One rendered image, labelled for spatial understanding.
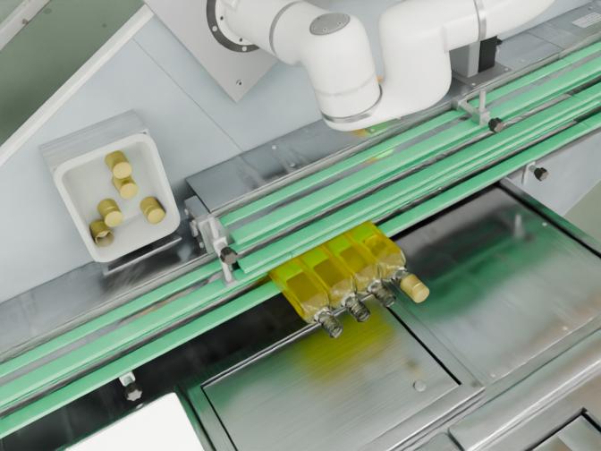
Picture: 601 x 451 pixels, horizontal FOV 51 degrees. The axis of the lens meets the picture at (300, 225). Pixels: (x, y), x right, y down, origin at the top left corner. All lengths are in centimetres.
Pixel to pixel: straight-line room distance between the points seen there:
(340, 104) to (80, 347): 62
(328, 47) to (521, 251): 79
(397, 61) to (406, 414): 62
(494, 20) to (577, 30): 76
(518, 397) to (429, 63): 62
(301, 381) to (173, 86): 60
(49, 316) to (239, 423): 40
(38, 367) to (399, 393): 64
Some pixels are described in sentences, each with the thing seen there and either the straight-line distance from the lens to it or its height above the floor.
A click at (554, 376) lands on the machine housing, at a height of 137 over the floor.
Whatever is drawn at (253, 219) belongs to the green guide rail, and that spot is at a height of 93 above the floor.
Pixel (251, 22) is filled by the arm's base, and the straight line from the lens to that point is 103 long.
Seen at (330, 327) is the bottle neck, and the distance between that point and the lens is 111.
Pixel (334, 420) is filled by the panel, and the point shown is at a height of 122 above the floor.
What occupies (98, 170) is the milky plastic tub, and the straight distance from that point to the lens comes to 117.
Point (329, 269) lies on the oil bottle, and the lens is 118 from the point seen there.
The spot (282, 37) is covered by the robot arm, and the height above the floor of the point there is 97.
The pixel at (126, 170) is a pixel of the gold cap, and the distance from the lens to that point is 113.
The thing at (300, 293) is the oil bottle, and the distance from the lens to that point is 115.
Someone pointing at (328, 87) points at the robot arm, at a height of 107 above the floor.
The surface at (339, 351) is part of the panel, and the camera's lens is 126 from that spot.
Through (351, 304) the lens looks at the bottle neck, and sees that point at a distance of 114.
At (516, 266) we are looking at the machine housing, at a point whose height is 111.
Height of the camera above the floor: 175
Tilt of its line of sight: 42 degrees down
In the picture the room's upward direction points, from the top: 137 degrees clockwise
